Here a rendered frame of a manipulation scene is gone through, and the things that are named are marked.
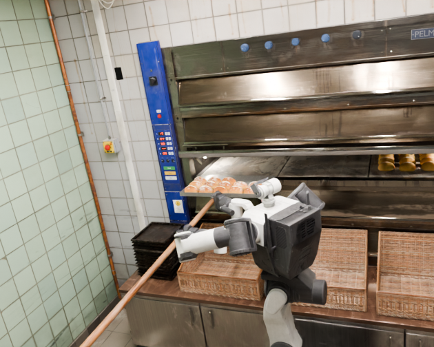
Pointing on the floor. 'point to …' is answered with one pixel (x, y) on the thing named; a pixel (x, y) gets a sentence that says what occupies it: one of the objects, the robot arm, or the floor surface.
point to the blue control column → (153, 93)
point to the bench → (356, 338)
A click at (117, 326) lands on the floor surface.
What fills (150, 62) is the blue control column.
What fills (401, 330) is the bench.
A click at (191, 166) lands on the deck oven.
